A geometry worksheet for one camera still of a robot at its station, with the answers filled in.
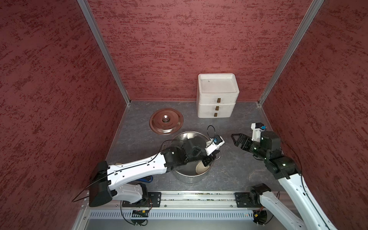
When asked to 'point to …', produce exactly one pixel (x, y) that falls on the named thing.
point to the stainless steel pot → (188, 174)
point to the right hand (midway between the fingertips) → (235, 140)
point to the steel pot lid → (166, 120)
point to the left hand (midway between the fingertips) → (215, 152)
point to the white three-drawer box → (217, 95)
